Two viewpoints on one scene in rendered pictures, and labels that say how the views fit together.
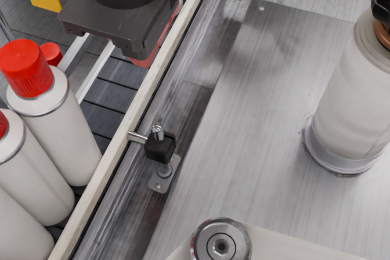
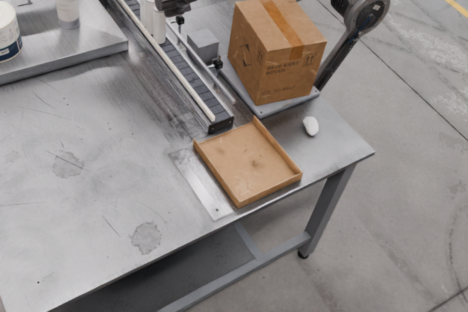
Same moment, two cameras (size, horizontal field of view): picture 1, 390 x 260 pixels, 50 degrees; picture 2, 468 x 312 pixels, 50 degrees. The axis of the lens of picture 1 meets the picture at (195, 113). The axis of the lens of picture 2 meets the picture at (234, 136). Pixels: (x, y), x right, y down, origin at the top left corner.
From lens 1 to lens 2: 2.26 m
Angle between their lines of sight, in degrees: 62
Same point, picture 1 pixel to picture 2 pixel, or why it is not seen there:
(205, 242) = not seen: outside the picture
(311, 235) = not seen: hidden behind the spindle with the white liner
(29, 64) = not seen: outside the picture
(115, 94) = (130, 3)
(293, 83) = (92, 26)
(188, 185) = not seen: outside the picture
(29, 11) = (189, 17)
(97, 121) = not seen: outside the picture
